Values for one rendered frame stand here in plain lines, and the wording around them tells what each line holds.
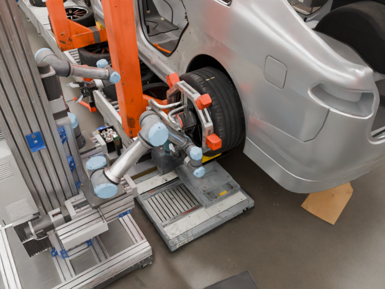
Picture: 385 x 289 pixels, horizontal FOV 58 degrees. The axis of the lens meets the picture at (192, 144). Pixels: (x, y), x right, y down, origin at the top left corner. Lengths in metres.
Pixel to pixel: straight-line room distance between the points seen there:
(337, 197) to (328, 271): 0.77
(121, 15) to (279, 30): 1.07
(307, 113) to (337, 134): 0.19
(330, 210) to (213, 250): 1.10
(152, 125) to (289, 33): 0.85
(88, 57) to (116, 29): 1.98
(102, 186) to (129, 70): 1.05
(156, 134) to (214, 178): 1.31
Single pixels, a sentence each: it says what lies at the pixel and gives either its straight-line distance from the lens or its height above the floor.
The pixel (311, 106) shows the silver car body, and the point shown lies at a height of 1.41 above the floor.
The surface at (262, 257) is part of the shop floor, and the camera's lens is 2.88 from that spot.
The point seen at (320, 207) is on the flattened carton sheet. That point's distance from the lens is 3.29.
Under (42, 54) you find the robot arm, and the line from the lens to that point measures 2.35.
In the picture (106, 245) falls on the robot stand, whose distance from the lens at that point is 2.71.
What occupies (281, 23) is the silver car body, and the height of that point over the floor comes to 1.70.
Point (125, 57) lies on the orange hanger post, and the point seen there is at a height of 1.26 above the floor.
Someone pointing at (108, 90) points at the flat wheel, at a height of 0.39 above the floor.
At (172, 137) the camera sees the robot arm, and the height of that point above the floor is 1.08.
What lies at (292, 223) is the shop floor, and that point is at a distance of 3.12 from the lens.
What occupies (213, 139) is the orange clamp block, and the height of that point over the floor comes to 0.88.
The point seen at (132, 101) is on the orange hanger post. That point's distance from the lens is 2.80.
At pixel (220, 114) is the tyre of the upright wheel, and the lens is 2.37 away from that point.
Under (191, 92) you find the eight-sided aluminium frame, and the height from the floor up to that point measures 1.09.
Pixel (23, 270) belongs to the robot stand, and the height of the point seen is 0.21.
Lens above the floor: 2.42
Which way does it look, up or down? 41 degrees down
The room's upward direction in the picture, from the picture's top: straight up
